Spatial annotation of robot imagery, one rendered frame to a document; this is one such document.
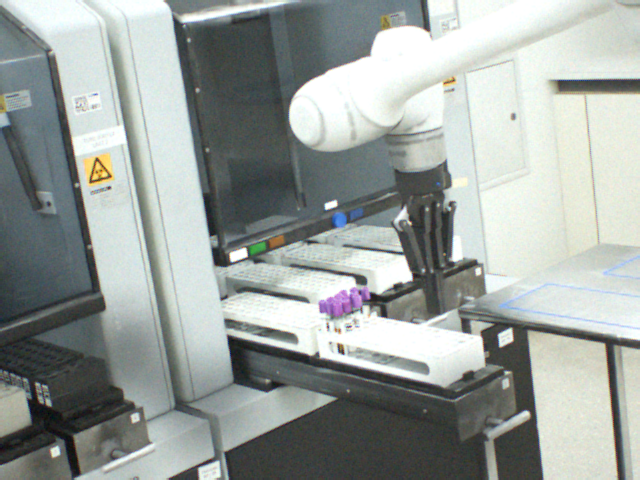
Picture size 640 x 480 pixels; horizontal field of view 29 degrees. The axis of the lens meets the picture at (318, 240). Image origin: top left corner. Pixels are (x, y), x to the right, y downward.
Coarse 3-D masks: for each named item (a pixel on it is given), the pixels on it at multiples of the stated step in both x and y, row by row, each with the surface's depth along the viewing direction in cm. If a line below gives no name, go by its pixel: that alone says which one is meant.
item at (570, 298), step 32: (576, 256) 252; (608, 256) 248; (512, 288) 237; (544, 288) 234; (576, 288) 232; (608, 288) 229; (480, 320) 227; (512, 320) 221; (544, 320) 217; (576, 320) 215; (608, 320) 212; (608, 352) 262; (480, 448) 237
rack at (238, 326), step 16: (224, 304) 240; (240, 304) 238; (256, 304) 236; (272, 304) 235; (288, 304) 233; (304, 304) 232; (224, 320) 242; (240, 320) 241; (256, 320) 228; (272, 320) 225; (288, 320) 224; (304, 320) 223; (320, 320) 221; (240, 336) 233; (256, 336) 229; (272, 336) 234; (288, 336) 233; (304, 336) 218; (304, 352) 219
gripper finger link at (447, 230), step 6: (450, 204) 198; (456, 204) 198; (450, 210) 197; (444, 216) 198; (450, 216) 197; (444, 222) 198; (450, 222) 197; (444, 228) 198; (450, 228) 198; (444, 234) 198; (450, 234) 198; (444, 240) 198; (450, 240) 198; (444, 246) 198; (450, 246) 198; (444, 252) 199; (450, 252) 198; (450, 258) 198
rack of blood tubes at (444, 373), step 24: (336, 336) 211; (360, 336) 209; (384, 336) 207; (408, 336) 206; (432, 336) 204; (456, 336) 202; (480, 336) 200; (336, 360) 213; (360, 360) 209; (384, 360) 212; (408, 360) 211; (432, 360) 195; (456, 360) 196; (480, 360) 200
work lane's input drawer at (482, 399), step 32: (256, 352) 228; (288, 352) 222; (288, 384) 223; (320, 384) 216; (352, 384) 209; (384, 384) 203; (416, 384) 198; (480, 384) 196; (512, 384) 200; (416, 416) 199; (448, 416) 193; (480, 416) 195
